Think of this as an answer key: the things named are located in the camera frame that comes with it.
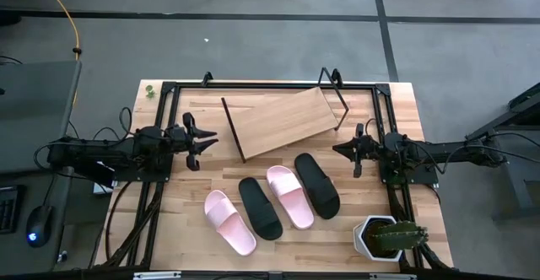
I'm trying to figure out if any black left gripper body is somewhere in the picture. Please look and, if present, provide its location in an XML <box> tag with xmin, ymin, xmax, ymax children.
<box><xmin>168</xmin><ymin>111</ymin><xmax>200</xmax><ymax>172</ymax></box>

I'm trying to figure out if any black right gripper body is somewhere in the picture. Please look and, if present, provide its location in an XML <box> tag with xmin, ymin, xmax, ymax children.
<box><xmin>354</xmin><ymin>122</ymin><xmax>383</xmax><ymax>179</ymax></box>

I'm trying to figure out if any black slide sandal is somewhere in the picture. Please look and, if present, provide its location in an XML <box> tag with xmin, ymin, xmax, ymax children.
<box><xmin>238</xmin><ymin>176</ymin><xmax>284</xmax><ymax>241</ymax></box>
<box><xmin>294</xmin><ymin>152</ymin><xmax>341</xmax><ymax>221</ymax></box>

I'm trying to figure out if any wooden shelf black metal frame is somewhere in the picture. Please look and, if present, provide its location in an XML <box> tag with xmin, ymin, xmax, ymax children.
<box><xmin>220</xmin><ymin>67</ymin><xmax>350</xmax><ymax>164</ymax></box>

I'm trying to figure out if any pink slide sandal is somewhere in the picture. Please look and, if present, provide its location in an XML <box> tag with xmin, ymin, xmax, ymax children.
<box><xmin>265</xmin><ymin>164</ymin><xmax>316</xmax><ymax>231</ymax></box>
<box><xmin>203</xmin><ymin>189</ymin><xmax>257</xmax><ymax>257</ymax></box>

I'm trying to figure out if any white hexagonal plant pot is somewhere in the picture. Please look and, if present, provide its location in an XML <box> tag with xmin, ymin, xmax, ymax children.
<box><xmin>353</xmin><ymin>214</ymin><xmax>406</xmax><ymax>263</ymax></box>

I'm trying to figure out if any green cactus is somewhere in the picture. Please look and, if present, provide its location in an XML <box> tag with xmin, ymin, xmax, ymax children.
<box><xmin>370</xmin><ymin>220</ymin><xmax>429</xmax><ymax>251</ymax></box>

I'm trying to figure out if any white box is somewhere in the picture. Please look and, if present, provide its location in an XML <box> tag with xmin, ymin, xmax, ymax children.
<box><xmin>92</xmin><ymin>181</ymin><xmax>115</xmax><ymax>196</ymax></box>

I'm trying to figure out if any black metal desk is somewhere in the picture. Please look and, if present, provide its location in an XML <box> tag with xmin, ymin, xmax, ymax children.
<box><xmin>465</xmin><ymin>81</ymin><xmax>540</xmax><ymax>222</ymax></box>

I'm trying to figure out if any grey desk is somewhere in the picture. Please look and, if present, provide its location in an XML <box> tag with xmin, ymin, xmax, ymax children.
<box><xmin>0</xmin><ymin>59</ymin><xmax>84</xmax><ymax>277</ymax></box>

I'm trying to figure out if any black computer mouse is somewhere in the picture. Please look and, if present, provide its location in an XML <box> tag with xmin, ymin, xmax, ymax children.
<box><xmin>25</xmin><ymin>205</ymin><xmax>55</xmax><ymax>248</ymax></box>

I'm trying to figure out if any black keyboard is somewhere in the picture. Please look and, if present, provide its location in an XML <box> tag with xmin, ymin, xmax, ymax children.
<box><xmin>0</xmin><ymin>185</ymin><xmax>24</xmax><ymax>234</ymax></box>

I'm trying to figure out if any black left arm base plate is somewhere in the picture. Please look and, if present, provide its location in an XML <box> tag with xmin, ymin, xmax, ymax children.
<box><xmin>112</xmin><ymin>153</ymin><xmax>175</xmax><ymax>184</ymax></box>

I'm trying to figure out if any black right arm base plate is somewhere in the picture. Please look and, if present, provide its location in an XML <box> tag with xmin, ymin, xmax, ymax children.
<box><xmin>378</xmin><ymin>151</ymin><xmax>440</xmax><ymax>186</ymax></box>

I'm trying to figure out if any black aluminium table frame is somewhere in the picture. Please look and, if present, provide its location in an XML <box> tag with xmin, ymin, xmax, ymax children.
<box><xmin>90</xmin><ymin>79</ymin><xmax>455</xmax><ymax>272</ymax></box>

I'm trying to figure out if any silver metal bracket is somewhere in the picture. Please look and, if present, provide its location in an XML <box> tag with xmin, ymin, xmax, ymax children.
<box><xmin>368</xmin><ymin>272</ymin><xmax>418</xmax><ymax>280</ymax></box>
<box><xmin>132</xmin><ymin>271</ymin><xmax>182</xmax><ymax>280</ymax></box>

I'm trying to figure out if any yellow cable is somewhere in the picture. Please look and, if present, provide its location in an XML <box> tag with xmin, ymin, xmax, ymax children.
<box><xmin>37</xmin><ymin>0</ymin><xmax>81</xmax><ymax>106</ymax></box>

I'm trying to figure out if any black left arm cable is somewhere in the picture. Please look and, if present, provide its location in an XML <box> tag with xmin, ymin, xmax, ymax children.
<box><xmin>32</xmin><ymin>140</ymin><xmax>68</xmax><ymax>175</ymax></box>

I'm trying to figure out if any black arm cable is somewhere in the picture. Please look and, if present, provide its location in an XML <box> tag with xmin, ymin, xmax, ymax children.
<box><xmin>32</xmin><ymin>140</ymin><xmax>68</xmax><ymax>175</ymax></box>
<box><xmin>415</xmin><ymin>131</ymin><xmax>540</xmax><ymax>175</ymax></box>

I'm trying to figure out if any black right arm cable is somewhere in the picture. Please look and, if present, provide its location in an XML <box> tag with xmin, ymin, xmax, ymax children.
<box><xmin>415</xmin><ymin>131</ymin><xmax>540</xmax><ymax>175</ymax></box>

